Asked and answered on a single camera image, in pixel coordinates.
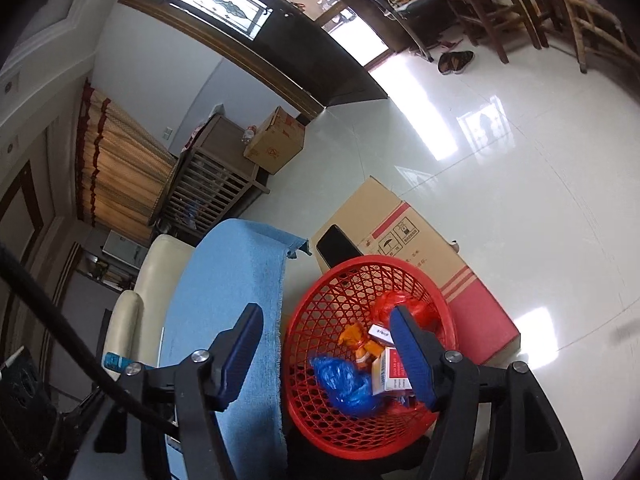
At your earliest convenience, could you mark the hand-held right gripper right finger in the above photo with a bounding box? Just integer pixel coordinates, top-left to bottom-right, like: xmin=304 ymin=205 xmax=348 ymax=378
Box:
xmin=389 ymin=306 xmax=583 ymax=480

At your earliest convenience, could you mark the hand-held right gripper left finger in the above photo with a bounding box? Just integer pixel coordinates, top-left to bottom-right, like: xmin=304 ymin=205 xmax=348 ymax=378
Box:
xmin=70 ymin=303 xmax=265 ymax=480

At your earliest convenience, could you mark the red and white box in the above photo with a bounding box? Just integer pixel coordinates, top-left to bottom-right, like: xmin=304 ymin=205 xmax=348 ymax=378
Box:
xmin=371 ymin=347 xmax=415 ymax=393

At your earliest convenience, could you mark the red plastic bag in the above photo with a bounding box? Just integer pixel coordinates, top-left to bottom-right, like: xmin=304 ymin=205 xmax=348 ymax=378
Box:
xmin=370 ymin=291 xmax=443 ymax=338

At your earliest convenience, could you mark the orange snack wrapper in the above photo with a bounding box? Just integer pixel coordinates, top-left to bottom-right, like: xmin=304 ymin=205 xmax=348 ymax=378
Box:
xmin=337 ymin=324 xmax=386 ymax=366

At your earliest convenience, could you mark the blue plastic bag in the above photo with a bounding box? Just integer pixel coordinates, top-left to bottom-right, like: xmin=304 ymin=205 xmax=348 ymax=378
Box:
xmin=309 ymin=355 xmax=381 ymax=417

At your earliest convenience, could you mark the red plastic basket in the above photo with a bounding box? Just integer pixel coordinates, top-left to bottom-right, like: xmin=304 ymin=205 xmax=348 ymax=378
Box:
xmin=281 ymin=255 xmax=456 ymax=461

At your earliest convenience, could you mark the blue tablecloth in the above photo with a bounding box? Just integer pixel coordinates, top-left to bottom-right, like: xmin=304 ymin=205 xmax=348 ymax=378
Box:
xmin=159 ymin=218 xmax=312 ymax=480

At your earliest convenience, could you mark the cream leather sofa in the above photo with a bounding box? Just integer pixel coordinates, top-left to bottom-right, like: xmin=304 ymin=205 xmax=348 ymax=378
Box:
xmin=102 ymin=234 xmax=196 ymax=368

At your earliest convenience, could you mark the large red-striped cardboard box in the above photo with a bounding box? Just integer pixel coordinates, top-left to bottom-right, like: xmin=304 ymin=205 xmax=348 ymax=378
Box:
xmin=310 ymin=176 xmax=521 ymax=367

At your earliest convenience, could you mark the blue thermos bottle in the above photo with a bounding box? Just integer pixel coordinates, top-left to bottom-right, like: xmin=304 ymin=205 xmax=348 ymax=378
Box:
xmin=102 ymin=352 xmax=133 ymax=372

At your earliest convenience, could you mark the black smartphone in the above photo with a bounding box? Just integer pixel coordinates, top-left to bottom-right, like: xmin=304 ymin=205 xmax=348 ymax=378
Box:
xmin=316 ymin=225 xmax=365 ymax=273

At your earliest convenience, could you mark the wooden slatted crib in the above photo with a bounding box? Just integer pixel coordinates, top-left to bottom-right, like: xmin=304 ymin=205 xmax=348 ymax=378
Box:
xmin=150 ymin=115 xmax=271 ymax=241

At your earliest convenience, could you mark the small brown cardboard box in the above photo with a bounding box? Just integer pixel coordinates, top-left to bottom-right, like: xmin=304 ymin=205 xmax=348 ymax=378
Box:
xmin=243 ymin=106 xmax=306 ymax=176

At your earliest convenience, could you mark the tan pleated curtain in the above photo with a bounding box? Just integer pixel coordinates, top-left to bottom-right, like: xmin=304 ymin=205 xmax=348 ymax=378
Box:
xmin=75 ymin=80 xmax=178 ymax=233

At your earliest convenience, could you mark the dark wooden door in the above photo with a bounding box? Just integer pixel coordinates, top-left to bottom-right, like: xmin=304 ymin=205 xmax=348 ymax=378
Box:
xmin=120 ymin=0 xmax=390 ymax=111

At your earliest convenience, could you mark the wooden chair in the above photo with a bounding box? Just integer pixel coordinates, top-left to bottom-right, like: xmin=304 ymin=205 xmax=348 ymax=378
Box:
xmin=542 ymin=0 xmax=633 ymax=75

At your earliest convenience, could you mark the black cable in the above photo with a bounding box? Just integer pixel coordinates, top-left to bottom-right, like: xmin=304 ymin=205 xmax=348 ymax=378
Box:
xmin=0 ymin=242 xmax=181 ymax=438

